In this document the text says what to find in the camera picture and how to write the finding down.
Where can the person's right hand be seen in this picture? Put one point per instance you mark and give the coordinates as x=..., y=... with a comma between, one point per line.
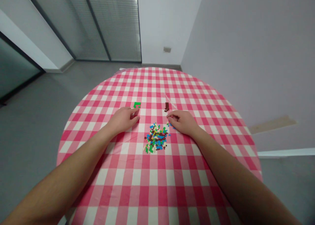
x=183, y=123

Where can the person's left hand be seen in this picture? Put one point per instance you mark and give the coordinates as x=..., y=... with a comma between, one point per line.
x=124, y=119

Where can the person's left fingers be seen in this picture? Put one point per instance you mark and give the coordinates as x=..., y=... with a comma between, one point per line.
x=133, y=113

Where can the person's right fingers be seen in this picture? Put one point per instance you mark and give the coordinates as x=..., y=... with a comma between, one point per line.
x=172, y=119

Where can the person's left thumb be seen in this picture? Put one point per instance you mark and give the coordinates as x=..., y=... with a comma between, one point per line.
x=134, y=118

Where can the green brick assembly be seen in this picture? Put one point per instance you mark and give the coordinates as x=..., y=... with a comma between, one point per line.
x=137, y=105

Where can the brown brick assembly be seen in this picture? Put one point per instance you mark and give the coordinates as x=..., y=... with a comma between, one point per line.
x=167, y=107

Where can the pile of small coloured bricks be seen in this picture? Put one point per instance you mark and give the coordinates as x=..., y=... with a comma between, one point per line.
x=156, y=138

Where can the pink checked tablecloth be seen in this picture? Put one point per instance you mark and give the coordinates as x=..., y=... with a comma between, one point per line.
x=160, y=148

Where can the glass partition with blinds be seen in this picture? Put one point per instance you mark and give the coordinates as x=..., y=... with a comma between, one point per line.
x=96, y=23

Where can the beige board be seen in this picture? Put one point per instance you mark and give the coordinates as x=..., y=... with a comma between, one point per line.
x=272, y=124

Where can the wall socket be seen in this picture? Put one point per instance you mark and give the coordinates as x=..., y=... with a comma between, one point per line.
x=167, y=49

